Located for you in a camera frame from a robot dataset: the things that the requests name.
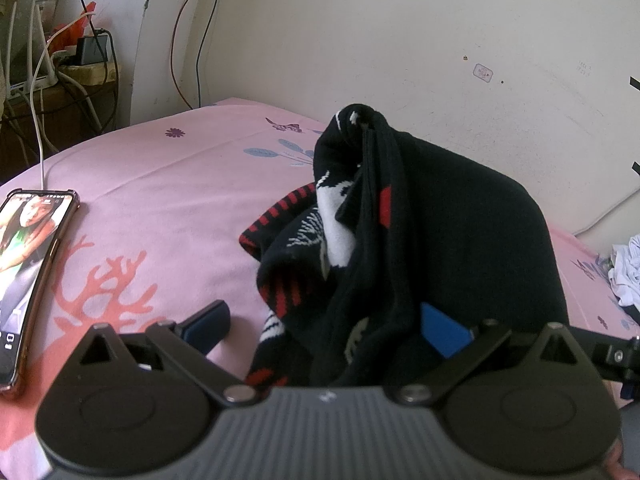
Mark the red plastic bag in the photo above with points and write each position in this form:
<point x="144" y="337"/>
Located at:
<point x="67" y="35"/>

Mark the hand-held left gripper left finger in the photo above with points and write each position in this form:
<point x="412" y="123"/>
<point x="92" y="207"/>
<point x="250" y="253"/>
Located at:
<point x="210" y="325"/>

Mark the black power adapter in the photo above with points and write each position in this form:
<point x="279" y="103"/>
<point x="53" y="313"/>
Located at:
<point x="92" y="50"/>

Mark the black patterned sweater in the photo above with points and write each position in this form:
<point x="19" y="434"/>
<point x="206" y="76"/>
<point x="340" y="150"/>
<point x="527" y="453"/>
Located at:
<point x="450" y="220"/>

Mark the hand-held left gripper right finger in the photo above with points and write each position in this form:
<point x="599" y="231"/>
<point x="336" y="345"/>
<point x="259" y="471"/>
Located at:
<point x="442" y="330"/>

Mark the white router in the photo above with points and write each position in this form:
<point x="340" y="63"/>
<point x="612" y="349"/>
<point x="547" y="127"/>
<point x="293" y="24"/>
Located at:
<point x="47" y="80"/>

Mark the white crumpled cloth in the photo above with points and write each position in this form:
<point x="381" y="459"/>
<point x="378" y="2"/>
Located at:
<point x="627" y="270"/>

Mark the small wall sticker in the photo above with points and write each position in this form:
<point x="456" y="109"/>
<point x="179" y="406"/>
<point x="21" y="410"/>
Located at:
<point x="483" y="72"/>

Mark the smartphone in clear case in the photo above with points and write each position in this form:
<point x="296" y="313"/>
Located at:
<point x="25" y="260"/>

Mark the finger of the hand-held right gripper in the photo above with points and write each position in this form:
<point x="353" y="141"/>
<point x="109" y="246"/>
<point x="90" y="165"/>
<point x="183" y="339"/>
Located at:
<point x="607" y="350"/>

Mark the wooden side table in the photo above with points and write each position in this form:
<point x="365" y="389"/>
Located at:
<point x="75" y="110"/>

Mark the pink floral bed sheet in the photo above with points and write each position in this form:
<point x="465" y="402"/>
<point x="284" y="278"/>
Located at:
<point x="150" y="185"/>

